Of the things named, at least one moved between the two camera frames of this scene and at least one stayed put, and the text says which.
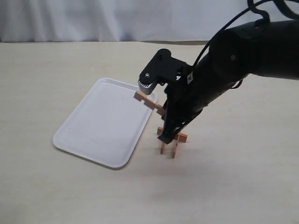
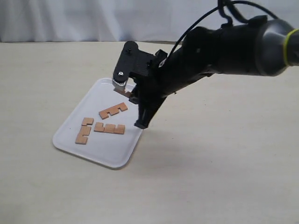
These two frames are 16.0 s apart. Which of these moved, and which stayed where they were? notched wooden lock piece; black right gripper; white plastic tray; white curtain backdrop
Moved: black right gripper; notched wooden lock piece
Stayed: white plastic tray; white curtain backdrop
